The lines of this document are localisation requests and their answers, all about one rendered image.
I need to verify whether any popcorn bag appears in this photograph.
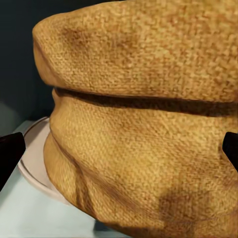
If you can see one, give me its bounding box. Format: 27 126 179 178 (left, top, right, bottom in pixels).
32 0 238 238

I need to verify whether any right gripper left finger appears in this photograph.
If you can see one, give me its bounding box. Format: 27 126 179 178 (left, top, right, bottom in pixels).
0 132 26 190

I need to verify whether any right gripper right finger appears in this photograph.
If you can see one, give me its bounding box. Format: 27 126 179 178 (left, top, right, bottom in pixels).
222 131 238 172

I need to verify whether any microwave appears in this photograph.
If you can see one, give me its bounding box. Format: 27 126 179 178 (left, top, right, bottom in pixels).
0 0 132 238

